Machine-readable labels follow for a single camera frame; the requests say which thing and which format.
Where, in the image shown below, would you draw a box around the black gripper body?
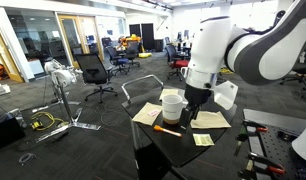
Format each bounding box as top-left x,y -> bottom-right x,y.
184,83 -> 213,108

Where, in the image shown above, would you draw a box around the orange and white marker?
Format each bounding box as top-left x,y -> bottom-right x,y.
153,124 -> 183,138

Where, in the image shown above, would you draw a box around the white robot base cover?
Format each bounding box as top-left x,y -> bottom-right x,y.
291,119 -> 306,165

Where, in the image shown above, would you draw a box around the white ceramic mug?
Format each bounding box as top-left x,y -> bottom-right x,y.
161,94 -> 189,125

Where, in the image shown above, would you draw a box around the plain brown paper bag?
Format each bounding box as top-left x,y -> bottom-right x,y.
190,110 -> 232,130

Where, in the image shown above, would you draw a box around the yellow-green paper note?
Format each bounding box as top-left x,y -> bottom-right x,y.
192,133 -> 215,147

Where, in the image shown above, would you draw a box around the large brown paper bag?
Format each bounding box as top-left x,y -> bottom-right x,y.
159,88 -> 179,101

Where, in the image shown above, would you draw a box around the pink label sticker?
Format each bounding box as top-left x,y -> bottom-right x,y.
147,109 -> 160,118

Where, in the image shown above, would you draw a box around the red seat office chair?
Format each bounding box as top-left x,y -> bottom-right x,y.
165,44 -> 191,82

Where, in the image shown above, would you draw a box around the brown paper bag, pink label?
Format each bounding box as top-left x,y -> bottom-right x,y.
132,102 -> 163,127

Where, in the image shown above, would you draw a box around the black partition panels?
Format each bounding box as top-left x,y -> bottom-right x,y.
128,23 -> 156,52

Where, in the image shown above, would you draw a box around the blue office chair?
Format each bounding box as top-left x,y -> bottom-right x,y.
105,45 -> 131,76

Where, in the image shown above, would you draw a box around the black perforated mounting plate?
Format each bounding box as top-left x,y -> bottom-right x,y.
242,108 -> 306,180

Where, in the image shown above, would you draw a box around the orange yellow machine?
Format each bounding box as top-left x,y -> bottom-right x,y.
117,33 -> 142,51

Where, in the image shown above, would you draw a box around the small black clamp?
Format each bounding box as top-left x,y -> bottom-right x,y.
277,130 -> 296,143

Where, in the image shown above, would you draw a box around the black mesh office chair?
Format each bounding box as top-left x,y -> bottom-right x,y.
74,53 -> 119,104

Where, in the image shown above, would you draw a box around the dark office chair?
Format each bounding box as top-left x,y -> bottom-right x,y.
279,46 -> 306,91

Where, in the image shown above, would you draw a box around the metal tripod stand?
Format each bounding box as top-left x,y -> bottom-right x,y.
32,59 -> 102,144

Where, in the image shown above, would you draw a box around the wooden framed glass door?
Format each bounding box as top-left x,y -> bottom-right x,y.
57,14 -> 105,68

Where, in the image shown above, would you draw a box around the black box on floor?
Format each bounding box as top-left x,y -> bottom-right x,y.
0,113 -> 26,152

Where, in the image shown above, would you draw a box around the white flat box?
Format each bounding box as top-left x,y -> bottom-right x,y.
0,83 -> 11,98

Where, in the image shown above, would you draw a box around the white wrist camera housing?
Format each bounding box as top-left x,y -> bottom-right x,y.
212,80 -> 239,111

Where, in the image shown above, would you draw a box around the chrome tube rail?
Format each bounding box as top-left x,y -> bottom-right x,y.
121,74 -> 165,104

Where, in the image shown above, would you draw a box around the orange-handled black clamp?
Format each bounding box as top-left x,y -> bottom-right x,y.
234,119 -> 269,156
237,151 -> 287,178

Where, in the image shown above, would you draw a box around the yellow cable coil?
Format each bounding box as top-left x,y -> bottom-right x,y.
30,111 -> 66,132

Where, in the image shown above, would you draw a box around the grey coiled cable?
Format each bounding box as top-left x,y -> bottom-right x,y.
18,152 -> 37,165

